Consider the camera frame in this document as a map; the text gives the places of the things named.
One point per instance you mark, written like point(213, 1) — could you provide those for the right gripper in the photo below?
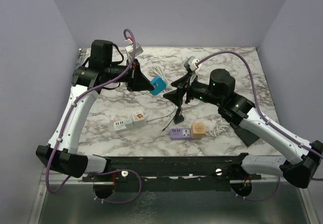
point(175, 96)

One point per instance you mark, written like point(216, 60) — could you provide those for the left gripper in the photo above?
point(137, 80)

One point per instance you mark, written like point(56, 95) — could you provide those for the blue charger plug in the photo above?
point(158, 84)

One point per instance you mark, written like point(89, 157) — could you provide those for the white cube socket adapter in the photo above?
point(138, 118)

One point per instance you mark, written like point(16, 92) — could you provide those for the purple power strip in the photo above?
point(180, 134)

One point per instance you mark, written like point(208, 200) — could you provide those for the beige cube socket adapter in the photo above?
point(197, 130)

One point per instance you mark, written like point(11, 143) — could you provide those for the white power strip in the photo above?
point(123, 125)

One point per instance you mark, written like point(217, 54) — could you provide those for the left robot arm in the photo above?
point(60, 153)

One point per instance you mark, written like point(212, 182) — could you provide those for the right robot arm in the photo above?
point(299, 158)

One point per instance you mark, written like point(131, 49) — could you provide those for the black flat pad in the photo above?
point(247, 137)

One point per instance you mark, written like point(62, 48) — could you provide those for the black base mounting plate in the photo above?
point(171, 174)

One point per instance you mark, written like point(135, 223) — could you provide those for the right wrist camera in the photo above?
point(191, 65)

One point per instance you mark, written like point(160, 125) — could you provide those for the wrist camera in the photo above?
point(133, 53)
point(191, 65)

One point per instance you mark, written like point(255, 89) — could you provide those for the black charger with cable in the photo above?
point(177, 118)

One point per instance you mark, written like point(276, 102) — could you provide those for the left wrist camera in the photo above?
point(133, 53)

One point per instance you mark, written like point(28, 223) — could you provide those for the aluminium frame rail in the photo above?
point(73, 57)

